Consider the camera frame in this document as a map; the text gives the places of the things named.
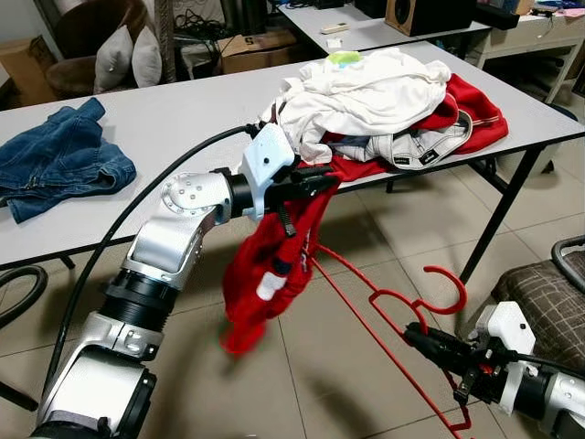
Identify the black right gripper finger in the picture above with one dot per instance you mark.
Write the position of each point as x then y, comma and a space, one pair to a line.
439, 337
443, 355

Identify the red garment with white label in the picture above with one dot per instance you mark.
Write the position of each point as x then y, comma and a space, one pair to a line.
251, 311

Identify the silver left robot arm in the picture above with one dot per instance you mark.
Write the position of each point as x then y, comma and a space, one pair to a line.
174, 238

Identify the checkered cushion metal chair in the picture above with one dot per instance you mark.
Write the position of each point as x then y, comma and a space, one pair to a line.
539, 302

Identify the white crumpled garment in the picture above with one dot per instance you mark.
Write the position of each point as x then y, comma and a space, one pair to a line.
366, 91

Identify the grey and white garment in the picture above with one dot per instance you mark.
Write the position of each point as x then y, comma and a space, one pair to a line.
411, 146

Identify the small green item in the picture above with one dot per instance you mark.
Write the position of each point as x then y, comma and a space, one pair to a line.
345, 58

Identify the brown cardboard box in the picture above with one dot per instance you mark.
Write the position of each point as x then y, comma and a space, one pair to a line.
260, 55

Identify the white table with black legs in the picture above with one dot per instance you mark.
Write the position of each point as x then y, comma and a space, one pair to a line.
183, 101

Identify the white remote control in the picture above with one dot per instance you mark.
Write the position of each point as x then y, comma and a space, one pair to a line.
335, 28

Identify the white side table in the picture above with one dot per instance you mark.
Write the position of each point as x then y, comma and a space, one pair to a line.
366, 32

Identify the red jacket with white stripes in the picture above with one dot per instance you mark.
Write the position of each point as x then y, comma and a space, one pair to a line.
475, 110

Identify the grey pillow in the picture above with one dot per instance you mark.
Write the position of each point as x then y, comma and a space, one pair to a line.
146, 57
114, 59

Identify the wooden black speaker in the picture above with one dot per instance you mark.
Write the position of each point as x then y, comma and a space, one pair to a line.
430, 14

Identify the folded blue denim garment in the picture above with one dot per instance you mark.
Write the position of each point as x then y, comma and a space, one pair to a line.
55, 165

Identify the brown armchair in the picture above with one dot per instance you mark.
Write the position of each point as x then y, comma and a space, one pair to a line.
91, 18

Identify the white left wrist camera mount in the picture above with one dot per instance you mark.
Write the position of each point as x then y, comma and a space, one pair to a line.
267, 155

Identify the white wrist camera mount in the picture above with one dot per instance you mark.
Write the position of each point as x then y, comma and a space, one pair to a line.
267, 155
507, 334

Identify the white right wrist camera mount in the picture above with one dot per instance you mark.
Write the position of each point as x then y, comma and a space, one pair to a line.
507, 334

